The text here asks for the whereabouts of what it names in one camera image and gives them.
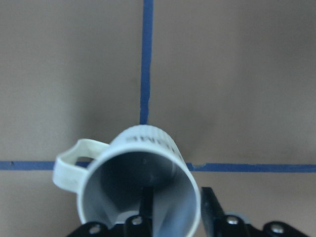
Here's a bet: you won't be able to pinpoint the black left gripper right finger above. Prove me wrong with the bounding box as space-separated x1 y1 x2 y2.
201 187 249 237

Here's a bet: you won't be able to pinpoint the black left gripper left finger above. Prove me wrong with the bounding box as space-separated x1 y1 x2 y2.
124 187 154 237

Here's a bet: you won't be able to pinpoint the white ribbed plastic mug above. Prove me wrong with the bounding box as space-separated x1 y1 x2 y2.
52 125 200 237

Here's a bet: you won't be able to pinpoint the blue tape grid lines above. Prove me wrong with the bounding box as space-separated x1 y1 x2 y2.
0 0 316 173

